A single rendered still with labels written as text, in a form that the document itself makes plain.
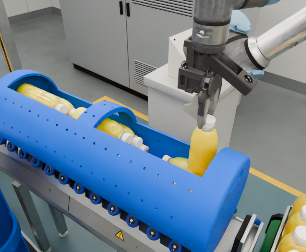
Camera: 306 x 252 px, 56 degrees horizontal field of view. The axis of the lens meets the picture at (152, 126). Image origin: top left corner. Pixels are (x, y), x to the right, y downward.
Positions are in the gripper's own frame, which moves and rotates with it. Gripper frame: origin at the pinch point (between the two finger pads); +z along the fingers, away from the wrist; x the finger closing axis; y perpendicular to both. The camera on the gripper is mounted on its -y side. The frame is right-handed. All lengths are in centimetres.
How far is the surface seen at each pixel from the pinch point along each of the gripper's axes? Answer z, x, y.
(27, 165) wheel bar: 37, 17, 63
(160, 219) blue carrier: 17.9, 19.9, 0.7
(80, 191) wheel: 33, 17, 34
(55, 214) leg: 103, 1, 86
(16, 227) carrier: 67, 29, 68
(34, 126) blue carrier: 12, 18, 49
